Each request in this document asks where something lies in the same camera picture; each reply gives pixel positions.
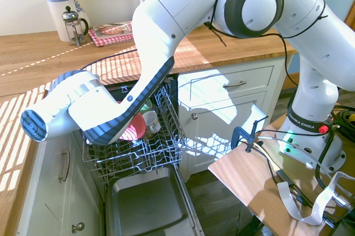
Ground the white flat ribbon cable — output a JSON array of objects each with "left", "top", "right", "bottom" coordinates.
[{"left": 277, "top": 171, "right": 355, "bottom": 226}]

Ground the red plastic bowl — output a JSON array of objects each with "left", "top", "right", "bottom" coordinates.
[{"left": 117, "top": 112, "right": 147, "bottom": 142}]

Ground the white vase blue print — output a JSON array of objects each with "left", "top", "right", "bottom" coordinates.
[{"left": 70, "top": 0, "right": 93, "bottom": 30}]

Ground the black yellow cable bundle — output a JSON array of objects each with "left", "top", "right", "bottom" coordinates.
[{"left": 331, "top": 105, "right": 355, "bottom": 143}]

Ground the wire dishwasher rack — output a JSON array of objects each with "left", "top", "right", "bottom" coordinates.
[{"left": 82, "top": 77, "right": 188, "bottom": 184}]

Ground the blue clamp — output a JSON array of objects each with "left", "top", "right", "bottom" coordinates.
[{"left": 231, "top": 116, "right": 270, "bottom": 154}]

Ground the open dishwasher door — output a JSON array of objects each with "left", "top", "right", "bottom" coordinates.
[{"left": 104, "top": 163, "right": 206, "bottom": 236}]

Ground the glass french press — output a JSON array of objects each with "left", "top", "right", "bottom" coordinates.
[{"left": 61, "top": 6, "right": 90, "bottom": 48}]

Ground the green cup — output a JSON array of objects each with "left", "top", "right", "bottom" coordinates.
[{"left": 139, "top": 98, "right": 154, "bottom": 113}]

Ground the pie cover cookbook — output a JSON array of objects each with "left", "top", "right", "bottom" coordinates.
[{"left": 92, "top": 21, "right": 134, "bottom": 37}]

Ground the white pitcher blue lid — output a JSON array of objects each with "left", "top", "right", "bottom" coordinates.
[{"left": 42, "top": 0, "right": 74, "bottom": 43}]

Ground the black adapter box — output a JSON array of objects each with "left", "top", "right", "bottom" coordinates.
[{"left": 275, "top": 169, "right": 295, "bottom": 185}]

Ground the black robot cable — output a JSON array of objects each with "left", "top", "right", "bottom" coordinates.
[{"left": 82, "top": 0, "right": 329, "bottom": 93}]

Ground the wooden mounting board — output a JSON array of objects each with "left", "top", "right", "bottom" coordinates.
[{"left": 207, "top": 114, "right": 355, "bottom": 236}]

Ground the red checkered cloth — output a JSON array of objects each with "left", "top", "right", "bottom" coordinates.
[{"left": 88, "top": 28, "right": 135, "bottom": 48}]

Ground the white mug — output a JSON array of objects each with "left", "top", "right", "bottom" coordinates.
[{"left": 141, "top": 110, "right": 162, "bottom": 135}]

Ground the silver drawer handle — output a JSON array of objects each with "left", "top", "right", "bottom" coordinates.
[
  {"left": 58, "top": 147, "right": 71, "bottom": 183},
  {"left": 222, "top": 80, "right": 247, "bottom": 89}
]

